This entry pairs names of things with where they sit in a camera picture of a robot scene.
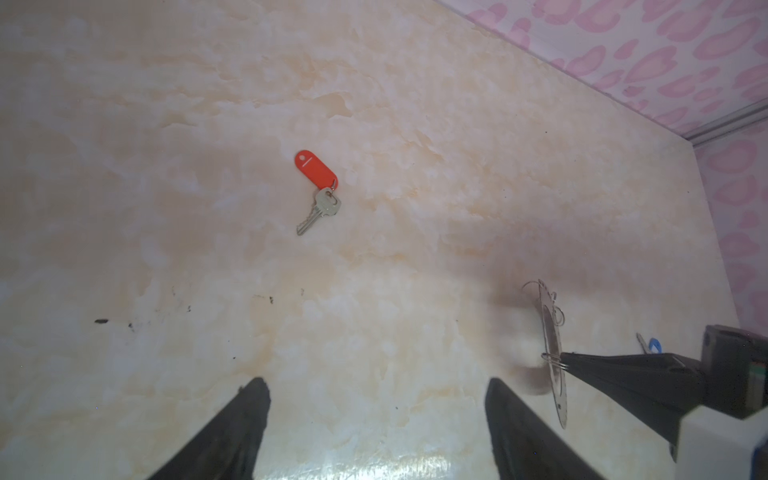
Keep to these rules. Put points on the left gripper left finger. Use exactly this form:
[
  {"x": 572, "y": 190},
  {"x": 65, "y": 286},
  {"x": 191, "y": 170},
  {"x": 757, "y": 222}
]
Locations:
[{"x": 227, "y": 446}]

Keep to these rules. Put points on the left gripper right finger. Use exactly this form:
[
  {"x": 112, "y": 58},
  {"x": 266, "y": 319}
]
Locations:
[{"x": 523, "y": 446}]

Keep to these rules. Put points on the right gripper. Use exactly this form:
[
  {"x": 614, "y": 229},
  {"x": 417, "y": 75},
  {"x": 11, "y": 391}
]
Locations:
[{"x": 660, "y": 389}]

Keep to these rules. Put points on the metal perforated ring disc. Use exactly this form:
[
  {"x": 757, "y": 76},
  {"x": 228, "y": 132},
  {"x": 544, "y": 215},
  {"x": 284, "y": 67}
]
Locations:
[{"x": 552, "y": 319}]

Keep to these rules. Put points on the key with blue tag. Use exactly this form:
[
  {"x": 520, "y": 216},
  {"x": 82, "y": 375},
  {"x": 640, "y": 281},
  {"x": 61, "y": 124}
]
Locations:
[{"x": 651, "y": 346}]

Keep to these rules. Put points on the key with red tag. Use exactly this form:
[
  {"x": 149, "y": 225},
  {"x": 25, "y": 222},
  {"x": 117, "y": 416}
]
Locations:
[{"x": 326, "y": 203}]

